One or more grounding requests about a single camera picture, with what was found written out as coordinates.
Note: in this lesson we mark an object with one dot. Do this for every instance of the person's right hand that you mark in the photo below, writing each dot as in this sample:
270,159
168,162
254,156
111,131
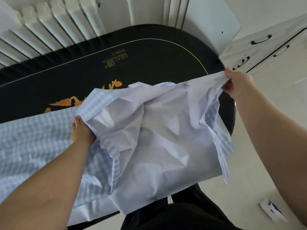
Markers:
239,85

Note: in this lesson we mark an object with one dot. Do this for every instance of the person's left hand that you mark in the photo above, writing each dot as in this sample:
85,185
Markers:
81,135

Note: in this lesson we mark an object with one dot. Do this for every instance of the blue checked cloth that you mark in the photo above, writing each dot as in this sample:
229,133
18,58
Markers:
156,141

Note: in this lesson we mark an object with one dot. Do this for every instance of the person's left forearm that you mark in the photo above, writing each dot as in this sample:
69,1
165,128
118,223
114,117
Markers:
43,186

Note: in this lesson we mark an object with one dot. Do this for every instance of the person's right forearm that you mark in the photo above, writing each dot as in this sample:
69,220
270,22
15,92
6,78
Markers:
283,146

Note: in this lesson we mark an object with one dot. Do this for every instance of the person's black clothing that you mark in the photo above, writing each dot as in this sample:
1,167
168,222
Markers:
187,213

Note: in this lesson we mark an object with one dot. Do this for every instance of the white cabinet door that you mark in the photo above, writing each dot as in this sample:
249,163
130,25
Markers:
256,58
287,57
230,62

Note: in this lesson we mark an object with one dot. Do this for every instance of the white cabinet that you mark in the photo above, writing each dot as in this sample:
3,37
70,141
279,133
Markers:
211,21

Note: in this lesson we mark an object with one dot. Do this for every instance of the white column radiator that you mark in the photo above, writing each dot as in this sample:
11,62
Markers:
175,11
48,28

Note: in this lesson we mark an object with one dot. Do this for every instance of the black oval table gold print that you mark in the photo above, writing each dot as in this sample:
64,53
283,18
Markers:
144,59

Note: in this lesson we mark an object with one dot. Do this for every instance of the white blue paper scrap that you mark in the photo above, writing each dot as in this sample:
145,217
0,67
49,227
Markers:
272,210

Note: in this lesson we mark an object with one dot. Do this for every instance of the white pipe with valve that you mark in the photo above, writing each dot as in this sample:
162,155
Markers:
130,9

